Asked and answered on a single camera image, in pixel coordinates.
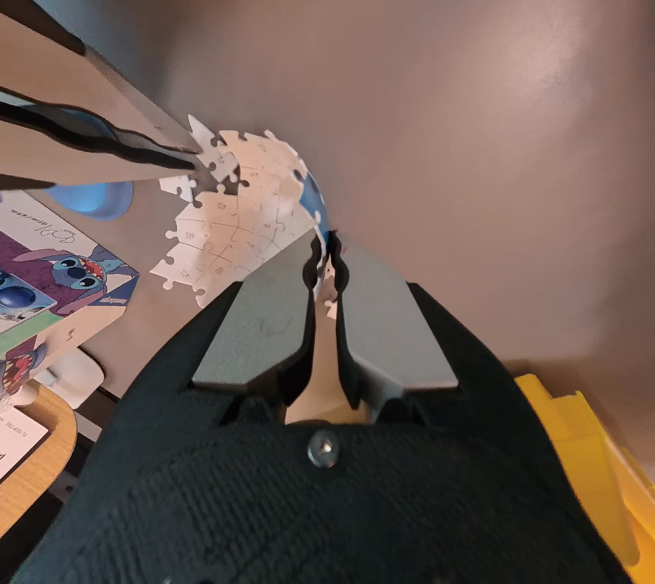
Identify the round wooden board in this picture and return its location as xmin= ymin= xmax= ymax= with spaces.
xmin=0 ymin=382 xmax=77 ymax=539

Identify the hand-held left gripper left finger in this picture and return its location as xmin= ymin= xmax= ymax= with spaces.
xmin=192 ymin=234 xmax=325 ymax=408

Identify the white rounded device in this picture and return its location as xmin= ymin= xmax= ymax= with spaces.
xmin=36 ymin=349 xmax=106 ymax=408

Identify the white printed paper sheet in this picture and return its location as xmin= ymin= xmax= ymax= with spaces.
xmin=0 ymin=407 xmax=52 ymax=482

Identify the blue round puzzle stand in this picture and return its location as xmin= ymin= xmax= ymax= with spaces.
xmin=43 ymin=111 xmax=135 ymax=222

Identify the partly built white puzzle ball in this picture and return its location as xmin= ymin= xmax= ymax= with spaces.
xmin=149 ymin=129 xmax=341 ymax=321

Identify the yellow plastic bin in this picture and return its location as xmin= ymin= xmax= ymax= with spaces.
xmin=514 ymin=373 xmax=655 ymax=584

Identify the white puzzle piece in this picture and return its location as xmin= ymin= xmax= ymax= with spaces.
xmin=187 ymin=115 xmax=241 ymax=183
xmin=159 ymin=175 xmax=198 ymax=204

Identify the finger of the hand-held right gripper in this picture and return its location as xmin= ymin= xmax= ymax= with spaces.
xmin=0 ymin=15 xmax=203 ymax=160
xmin=0 ymin=113 xmax=197 ymax=183

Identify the cartoon printed puzzle box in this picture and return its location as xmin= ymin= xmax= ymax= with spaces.
xmin=0 ymin=189 xmax=141 ymax=403

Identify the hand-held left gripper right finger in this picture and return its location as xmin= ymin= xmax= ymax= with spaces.
xmin=327 ymin=230 xmax=459 ymax=412

